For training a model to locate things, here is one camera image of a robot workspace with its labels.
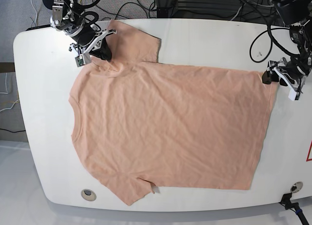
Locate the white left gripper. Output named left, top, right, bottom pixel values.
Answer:
left=262, top=57, right=306, bottom=93

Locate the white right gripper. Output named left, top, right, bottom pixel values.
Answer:
left=69, top=27, right=117, bottom=61

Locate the peach pink T-shirt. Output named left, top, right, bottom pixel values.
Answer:
left=69, top=20, right=278, bottom=205

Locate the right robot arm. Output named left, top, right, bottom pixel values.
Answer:
left=50, top=0, right=116, bottom=67

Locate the black flat bar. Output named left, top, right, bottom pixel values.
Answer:
left=26, top=25, right=51, bottom=31

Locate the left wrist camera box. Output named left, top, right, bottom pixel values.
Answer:
left=288, top=88, right=301, bottom=101

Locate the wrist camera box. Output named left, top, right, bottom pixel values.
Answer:
left=75, top=53, right=92, bottom=67
left=288, top=88, right=301, bottom=101

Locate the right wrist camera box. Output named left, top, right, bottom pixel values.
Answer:
left=75, top=53, right=92, bottom=67

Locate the black aluminium frame post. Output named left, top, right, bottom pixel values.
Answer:
left=155, top=0, right=177, bottom=19

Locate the white floor cable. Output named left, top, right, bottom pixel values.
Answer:
left=30, top=0, right=39, bottom=25

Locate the right table cable grommet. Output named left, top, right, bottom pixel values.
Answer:
left=291, top=182, right=303, bottom=193

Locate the table cable grommet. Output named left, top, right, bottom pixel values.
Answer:
left=291, top=182, right=303, bottom=193
left=81, top=189, right=97, bottom=202

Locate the black clamp mount with cable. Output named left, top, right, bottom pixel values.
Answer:
left=279, top=193, right=309, bottom=225

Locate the left table cable grommet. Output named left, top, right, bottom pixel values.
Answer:
left=81, top=189, right=97, bottom=202

